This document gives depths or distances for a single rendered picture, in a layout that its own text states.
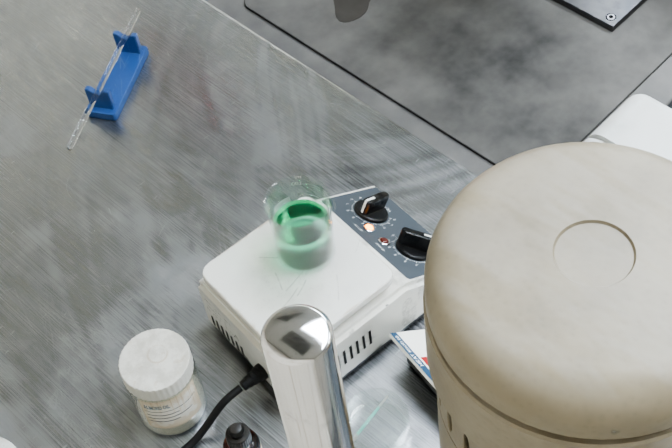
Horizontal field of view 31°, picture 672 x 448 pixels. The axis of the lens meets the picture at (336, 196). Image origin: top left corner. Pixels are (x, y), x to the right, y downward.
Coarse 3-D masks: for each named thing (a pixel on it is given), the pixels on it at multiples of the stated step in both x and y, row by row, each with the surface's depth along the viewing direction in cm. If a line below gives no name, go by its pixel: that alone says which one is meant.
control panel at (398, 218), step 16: (368, 192) 112; (336, 208) 108; (352, 208) 109; (400, 208) 112; (352, 224) 107; (384, 224) 108; (400, 224) 109; (416, 224) 110; (368, 240) 106; (384, 256) 104; (400, 256) 105; (400, 272) 103; (416, 272) 104
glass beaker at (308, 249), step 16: (288, 176) 99; (304, 176) 99; (272, 192) 98; (288, 192) 100; (304, 192) 100; (320, 192) 99; (272, 208) 99; (272, 224) 97; (320, 224) 97; (288, 240) 97; (304, 240) 97; (320, 240) 98; (288, 256) 99; (304, 256) 99; (320, 256) 100; (304, 272) 101
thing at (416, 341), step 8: (400, 336) 103; (408, 336) 103; (416, 336) 104; (424, 336) 105; (408, 344) 102; (416, 344) 103; (424, 344) 103; (416, 352) 102; (424, 352) 102; (424, 360) 101
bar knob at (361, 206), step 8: (384, 192) 110; (360, 200) 110; (368, 200) 107; (376, 200) 108; (384, 200) 109; (360, 208) 108; (368, 208) 108; (376, 208) 109; (384, 208) 110; (360, 216) 108; (368, 216) 108; (376, 216) 108; (384, 216) 109
